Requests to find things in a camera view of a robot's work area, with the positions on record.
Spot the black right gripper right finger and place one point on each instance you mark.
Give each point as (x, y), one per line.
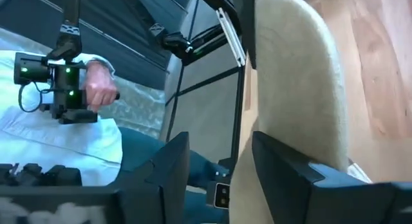
(305, 198)

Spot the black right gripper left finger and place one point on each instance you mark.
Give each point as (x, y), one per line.
(161, 192)

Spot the beige bucket hat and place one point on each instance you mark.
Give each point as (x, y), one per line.
(299, 89)

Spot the black leader arm joint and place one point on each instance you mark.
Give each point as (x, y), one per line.
(174, 43)

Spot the clear plastic sheet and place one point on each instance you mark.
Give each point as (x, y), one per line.
(138, 105)

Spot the person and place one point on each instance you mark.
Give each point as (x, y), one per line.
(48, 143)

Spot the person's hand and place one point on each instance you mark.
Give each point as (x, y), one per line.
(99, 85)

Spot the small black camera box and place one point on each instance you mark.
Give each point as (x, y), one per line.
(222, 195)

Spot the black metal table frame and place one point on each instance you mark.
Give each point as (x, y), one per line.
(237, 121)

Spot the aluminium rail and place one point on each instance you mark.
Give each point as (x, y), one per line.
(231, 37)

